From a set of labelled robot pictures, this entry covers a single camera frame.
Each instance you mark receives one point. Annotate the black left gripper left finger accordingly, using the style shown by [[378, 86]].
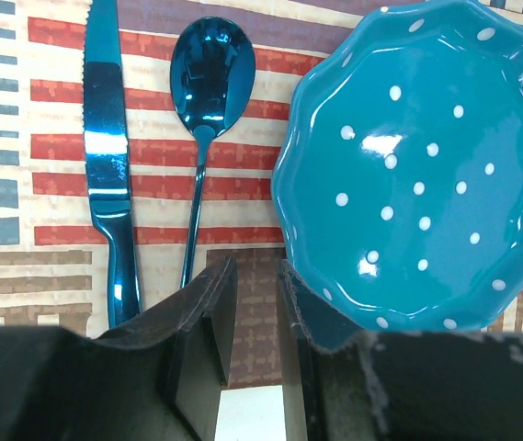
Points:
[[158, 376]]

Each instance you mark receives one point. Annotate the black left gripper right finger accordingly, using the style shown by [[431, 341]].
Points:
[[342, 382]]

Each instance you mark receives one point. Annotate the striped patchwork placemat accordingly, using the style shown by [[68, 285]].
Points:
[[53, 263]]

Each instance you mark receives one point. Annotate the blue polka dot plate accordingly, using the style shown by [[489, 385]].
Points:
[[399, 187]]

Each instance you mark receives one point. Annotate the blue metallic knife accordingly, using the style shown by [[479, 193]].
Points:
[[107, 158]]

